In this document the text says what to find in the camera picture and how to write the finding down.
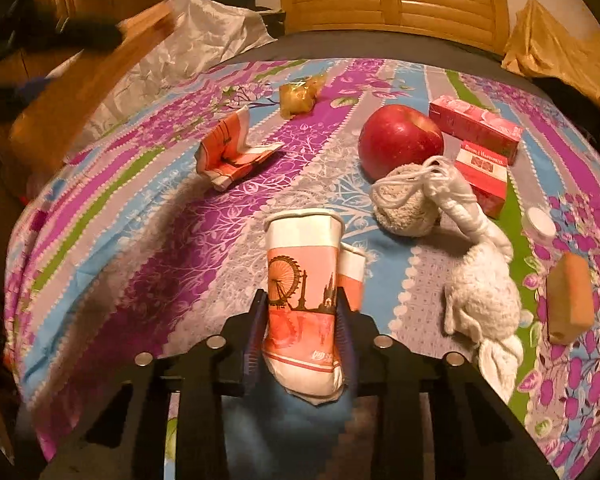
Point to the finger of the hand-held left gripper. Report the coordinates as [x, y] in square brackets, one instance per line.
[20, 95]
[80, 35]

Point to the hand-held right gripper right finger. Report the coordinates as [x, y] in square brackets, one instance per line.
[349, 345]

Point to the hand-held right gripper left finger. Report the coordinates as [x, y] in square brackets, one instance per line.
[254, 340]

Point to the small paper cup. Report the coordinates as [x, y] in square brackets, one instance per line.
[352, 275]

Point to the printed paper cup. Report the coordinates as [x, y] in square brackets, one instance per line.
[300, 280]

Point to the beige knit ball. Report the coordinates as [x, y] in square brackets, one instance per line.
[405, 205]

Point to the small red box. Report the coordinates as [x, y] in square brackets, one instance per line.
[482, 180]

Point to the floral striped bedspread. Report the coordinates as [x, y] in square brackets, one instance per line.
[180, 260]

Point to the white satin cover cloth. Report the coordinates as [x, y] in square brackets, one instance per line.
[190, 45]

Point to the white knit cloth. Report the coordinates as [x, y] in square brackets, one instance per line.
[485, 290]

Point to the crushed paper cup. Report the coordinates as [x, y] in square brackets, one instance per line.
[230, 152]

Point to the red apple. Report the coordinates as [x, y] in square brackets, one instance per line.
[400, 137]

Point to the white jar cap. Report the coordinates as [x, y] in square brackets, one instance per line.
[539, 225]

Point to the tan sponge block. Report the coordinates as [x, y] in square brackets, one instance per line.
[570, 297]

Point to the long red box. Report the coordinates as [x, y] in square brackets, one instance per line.
[475, 125]

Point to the grey bed sheet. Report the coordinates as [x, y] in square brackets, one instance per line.
[380, 45]

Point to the wooden bed headboard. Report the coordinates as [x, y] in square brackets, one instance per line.
[395, 5]

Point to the yellow cover cloth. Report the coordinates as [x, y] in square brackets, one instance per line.
[565, 55]

